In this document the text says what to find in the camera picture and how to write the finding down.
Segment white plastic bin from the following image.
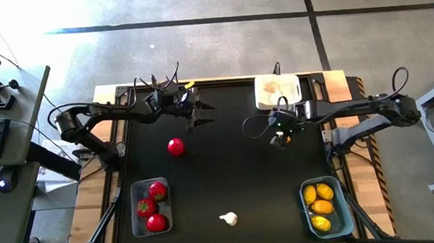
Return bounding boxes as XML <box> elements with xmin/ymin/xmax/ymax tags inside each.
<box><xmin>252</xmin><ymin>71</ymin><xmax>304</xmax><ymax>113</ymax></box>

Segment blue plastic bin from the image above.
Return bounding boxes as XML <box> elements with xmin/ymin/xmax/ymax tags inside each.
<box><xmin>298</xmin><ymin>173</ymin><xmax>357</xmax><ymax>242</ymax></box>

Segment black table mat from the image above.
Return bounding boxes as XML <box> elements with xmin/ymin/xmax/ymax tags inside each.
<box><xmin>104</xmin><ymin>73</ymin><xmax>354</xmax><ymax>243</ymax></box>

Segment black aluminium table frame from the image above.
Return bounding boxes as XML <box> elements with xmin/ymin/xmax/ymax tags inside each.
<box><xmin>82</xmin><ymin>66</ymin><xmax>367</xmax><ymax>243</ymax></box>

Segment red toy tomato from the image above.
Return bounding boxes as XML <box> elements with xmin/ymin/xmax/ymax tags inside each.
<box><xmin>166</xmin><ymin>136</ymin><xmax>187</xmax><ymax>158</ymax></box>
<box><xmin>135</xmin><ymin>197</ymin><xmax>159</xmax><ymax>218</ymax></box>
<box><xmin>145</xmin><ymin>212</ymin><xmax>169</xmax><ymax>234</ymax></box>
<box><xmin>147</xmin><ymin>180</ymin><xmax>169</xmax><ymax>204</ymax></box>

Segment white garlic bulb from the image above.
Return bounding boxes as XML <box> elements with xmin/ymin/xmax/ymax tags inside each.
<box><xmin>218</xmin><ymin>210</ymin><xmax>239</xmax><ymax>228</ymax></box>
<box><xmin>278</xmin><ymin>82</ymin><xmax>293</xmax><ymax>97</ymax></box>

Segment clear grey plastic bin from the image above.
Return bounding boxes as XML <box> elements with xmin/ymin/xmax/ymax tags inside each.
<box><xmin>128</xmin><ymin>175</ymin><xmax>175</xmax><ymax>238</ymax></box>

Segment white paper sheets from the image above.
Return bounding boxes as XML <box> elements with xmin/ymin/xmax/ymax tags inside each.
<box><xmin>32</xmin><ymin>136</ymin><xmax>90</xmax><ymax>195</ymax></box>

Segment black frame strut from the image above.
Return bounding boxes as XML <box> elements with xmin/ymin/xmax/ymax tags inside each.
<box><xmin>342</xmin><ymin>187</ymin><xmax>393</xmax><ymax>242</ymax></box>
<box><xmin>67</xmin><ymin>185</ymin><xmax>128</xmax><ymax>243</ymax></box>

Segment black computer mouse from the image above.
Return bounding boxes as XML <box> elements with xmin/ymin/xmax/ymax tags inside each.
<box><xmin>0</xmin><ymin>164</ymin><xmax>19</xmax><ymax>194</ymax></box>

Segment yellow black hazard tape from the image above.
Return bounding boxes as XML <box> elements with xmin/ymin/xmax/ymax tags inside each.
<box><xmin>355</xmin><ymin>74</ymin><xmax>398</xmax><ymax>239</ymax></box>

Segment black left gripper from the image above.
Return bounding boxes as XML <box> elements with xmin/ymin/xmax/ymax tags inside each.
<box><xmin>145</xmin><ymin>80</ymin><xmax>219</xmax><ymax>139</ymax></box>

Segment black desk foot bar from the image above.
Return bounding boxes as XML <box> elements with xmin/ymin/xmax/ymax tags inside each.
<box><xmin>26</xmin><ymin>138</ymin><xmax>84</xmax><ymax>186</ymax></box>

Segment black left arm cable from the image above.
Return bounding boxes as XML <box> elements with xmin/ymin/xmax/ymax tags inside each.
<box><xmin>44</xmin><ymin>61</ymin><xmax>185</xmax><ymax>132</ymax></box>

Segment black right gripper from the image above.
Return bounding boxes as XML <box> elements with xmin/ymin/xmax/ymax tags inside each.
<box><xmin>265</xmin><ymin>104</ymin><xmax>310</xmax><ymax>152</ymax></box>

